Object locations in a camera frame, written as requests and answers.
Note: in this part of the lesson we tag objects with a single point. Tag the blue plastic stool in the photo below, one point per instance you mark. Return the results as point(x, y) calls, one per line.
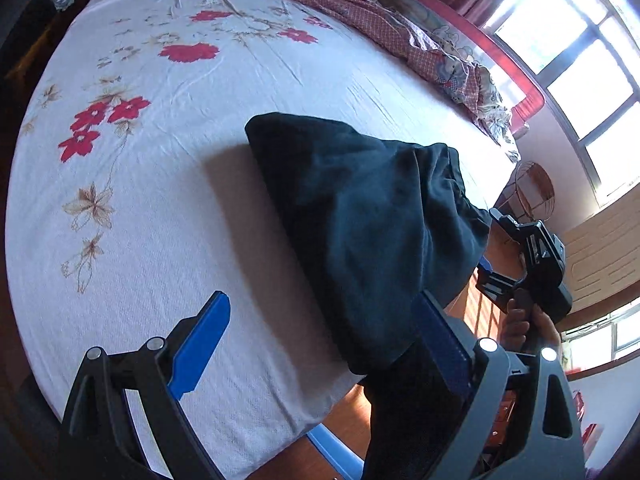
point(335, 447)

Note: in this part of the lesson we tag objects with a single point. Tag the large window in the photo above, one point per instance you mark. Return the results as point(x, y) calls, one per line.
point(575, 35)

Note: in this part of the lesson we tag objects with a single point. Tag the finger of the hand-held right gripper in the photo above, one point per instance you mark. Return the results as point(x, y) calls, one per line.
point(500, 285)
point(522, 232)

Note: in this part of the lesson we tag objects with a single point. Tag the person's right hand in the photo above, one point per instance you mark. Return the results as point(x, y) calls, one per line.
point(530, 332)

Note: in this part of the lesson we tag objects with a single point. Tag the person's leg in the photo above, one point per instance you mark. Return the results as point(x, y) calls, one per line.
point(410, 425)

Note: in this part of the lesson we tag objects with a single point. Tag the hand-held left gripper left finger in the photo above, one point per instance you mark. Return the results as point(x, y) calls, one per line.
point(200, 350)

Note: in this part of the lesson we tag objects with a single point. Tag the beige padded panel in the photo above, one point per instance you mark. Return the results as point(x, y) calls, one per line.
point(605, 255)

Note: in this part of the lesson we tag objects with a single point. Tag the white floral bed sheet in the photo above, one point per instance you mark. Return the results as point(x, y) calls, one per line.
point(200, 185)

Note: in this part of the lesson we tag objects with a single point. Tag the wooden chair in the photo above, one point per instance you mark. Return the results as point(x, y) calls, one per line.
point(30, 60)

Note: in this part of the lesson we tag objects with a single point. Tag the red patterned quilt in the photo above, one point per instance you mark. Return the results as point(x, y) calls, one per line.
point(350, 0)

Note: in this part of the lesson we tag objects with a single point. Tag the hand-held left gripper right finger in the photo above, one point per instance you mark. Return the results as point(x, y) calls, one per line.
point(442, 345)

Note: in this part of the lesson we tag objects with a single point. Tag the black clothes pile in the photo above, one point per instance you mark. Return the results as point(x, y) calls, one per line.
point(35, 15)

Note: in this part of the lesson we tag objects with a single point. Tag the small window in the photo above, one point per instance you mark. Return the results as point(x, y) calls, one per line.
point(610, 335)

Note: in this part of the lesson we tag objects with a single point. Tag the pink bed guard rail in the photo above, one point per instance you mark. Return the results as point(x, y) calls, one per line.
point(415, 0)

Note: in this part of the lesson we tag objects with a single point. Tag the dark teal pants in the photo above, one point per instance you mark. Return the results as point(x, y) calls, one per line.
point(360, 220)

